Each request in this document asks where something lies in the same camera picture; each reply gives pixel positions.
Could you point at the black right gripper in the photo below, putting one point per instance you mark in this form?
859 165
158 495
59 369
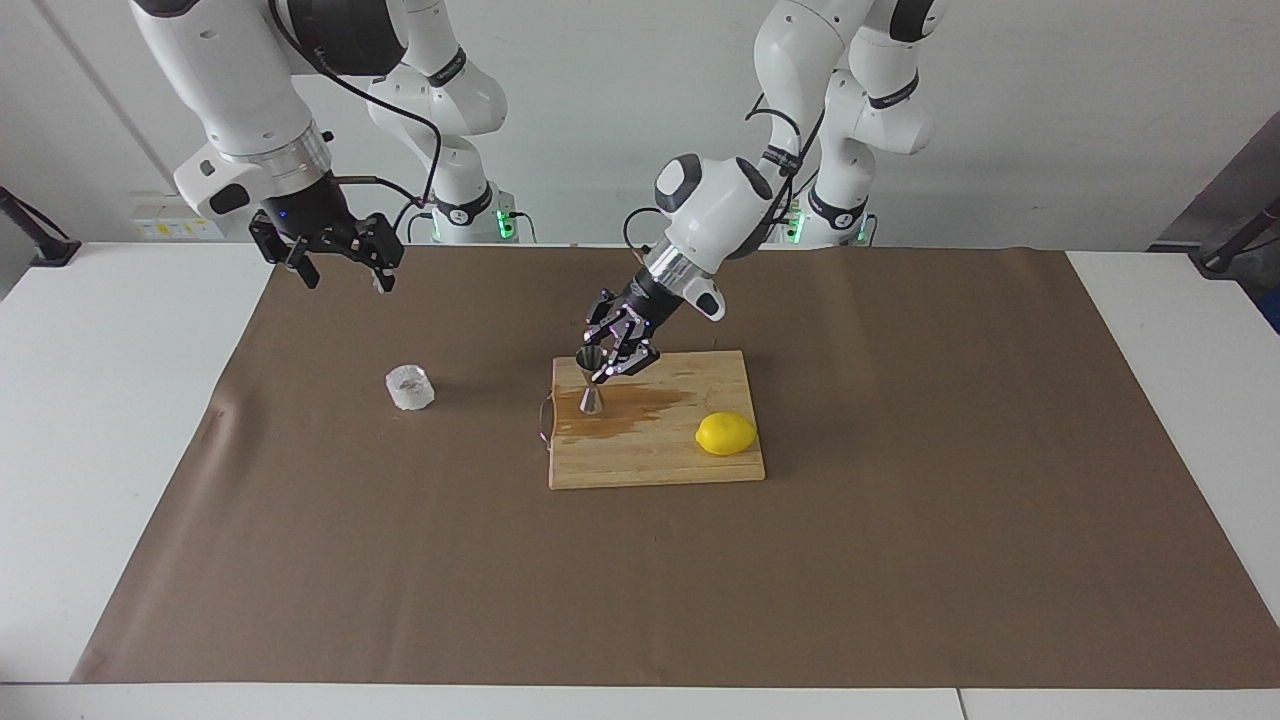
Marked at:
305 215

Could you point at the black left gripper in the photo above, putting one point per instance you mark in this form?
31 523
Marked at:
648 305

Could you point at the steel double jigger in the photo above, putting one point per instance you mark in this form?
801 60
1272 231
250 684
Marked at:
592 402

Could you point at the clear textured glass cup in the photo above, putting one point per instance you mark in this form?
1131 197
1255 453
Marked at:
410 390

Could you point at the wooden cutting board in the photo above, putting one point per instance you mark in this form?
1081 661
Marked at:
640 460

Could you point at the yellow lemon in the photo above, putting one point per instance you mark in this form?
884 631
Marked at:
726 434

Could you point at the brown paper table mat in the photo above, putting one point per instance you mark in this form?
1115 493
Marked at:
800 560

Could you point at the dark grey panel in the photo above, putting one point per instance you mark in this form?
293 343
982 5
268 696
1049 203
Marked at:
1225 180

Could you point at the blue object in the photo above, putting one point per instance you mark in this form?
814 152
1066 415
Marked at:
1273 310

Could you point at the white wall socket strip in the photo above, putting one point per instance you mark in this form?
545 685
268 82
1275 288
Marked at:
160 228

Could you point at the black clamp mount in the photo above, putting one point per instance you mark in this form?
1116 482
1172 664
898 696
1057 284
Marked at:
55 250
1215 262

